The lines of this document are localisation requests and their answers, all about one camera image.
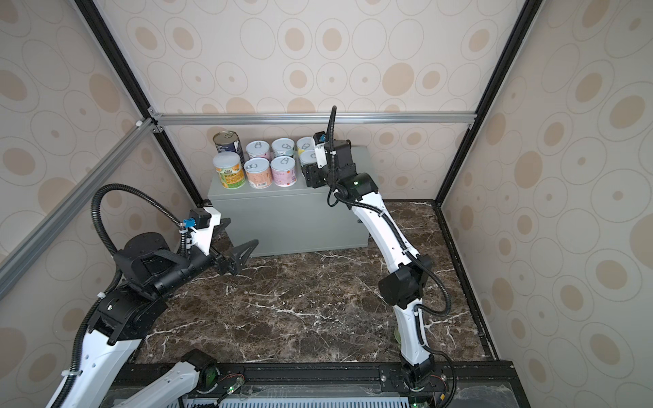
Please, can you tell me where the orange peach label can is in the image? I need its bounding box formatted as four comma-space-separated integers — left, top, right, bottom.
244, 157, 273, 190

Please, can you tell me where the green orange plastic-lid can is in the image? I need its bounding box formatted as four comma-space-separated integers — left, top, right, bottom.
213, 151, 245, 190

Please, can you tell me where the black corner post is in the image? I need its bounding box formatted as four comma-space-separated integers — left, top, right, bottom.
435, 0, 542, 209
73, 0, 205, 207

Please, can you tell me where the pink white small can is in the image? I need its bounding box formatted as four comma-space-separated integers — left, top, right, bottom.
246, 140, 272, 161

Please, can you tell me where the teal bear label can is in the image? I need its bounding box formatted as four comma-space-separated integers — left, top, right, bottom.
299, 150, 317, 172

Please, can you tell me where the left side aluminium rail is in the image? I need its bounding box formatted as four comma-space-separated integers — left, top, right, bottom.
1, 118, 155, 298

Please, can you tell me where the grey metal cabinet box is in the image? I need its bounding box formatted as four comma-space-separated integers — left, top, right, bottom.
207, 163, 370, 257

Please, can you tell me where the light blue label can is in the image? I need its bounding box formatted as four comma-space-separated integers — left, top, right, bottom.
271, 138, 295, 157

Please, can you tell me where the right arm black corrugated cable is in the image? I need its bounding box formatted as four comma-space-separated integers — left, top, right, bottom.
325, 105, 457, 408

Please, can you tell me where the right black corner post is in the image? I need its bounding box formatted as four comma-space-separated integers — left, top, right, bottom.
435, 0, 542, 209

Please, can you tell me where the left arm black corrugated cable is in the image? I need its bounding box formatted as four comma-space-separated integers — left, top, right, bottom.
48, 183, 185, 408

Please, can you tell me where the left black corner post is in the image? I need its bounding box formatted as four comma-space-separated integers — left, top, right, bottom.
73, 0, 205, 207

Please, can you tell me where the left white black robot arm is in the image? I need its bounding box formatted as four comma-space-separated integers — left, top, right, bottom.
49, 232, 258, 407

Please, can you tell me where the yellow label can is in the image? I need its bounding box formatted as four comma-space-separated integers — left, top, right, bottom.
296, 136, 315, 155

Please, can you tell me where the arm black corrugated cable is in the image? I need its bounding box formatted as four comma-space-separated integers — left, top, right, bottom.
325, 105, 457, 408
48, 183, 185, 408

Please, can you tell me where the back horizontal aluminium rail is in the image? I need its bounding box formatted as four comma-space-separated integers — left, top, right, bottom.
153, 112, 476, 126

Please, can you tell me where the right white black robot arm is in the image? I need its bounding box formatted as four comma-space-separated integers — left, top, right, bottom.
306, 140, 435, 389

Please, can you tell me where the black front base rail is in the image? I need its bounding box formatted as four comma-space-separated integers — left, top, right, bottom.
101, 360, 532, 408

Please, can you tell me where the dark blue tin can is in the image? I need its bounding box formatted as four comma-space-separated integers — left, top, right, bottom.
213, 130, 245, 165

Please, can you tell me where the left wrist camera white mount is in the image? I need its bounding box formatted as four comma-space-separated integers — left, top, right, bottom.
180, 207, 231, 256

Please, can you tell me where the pink label can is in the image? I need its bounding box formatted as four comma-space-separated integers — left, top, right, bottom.
270, 156, 297, 187

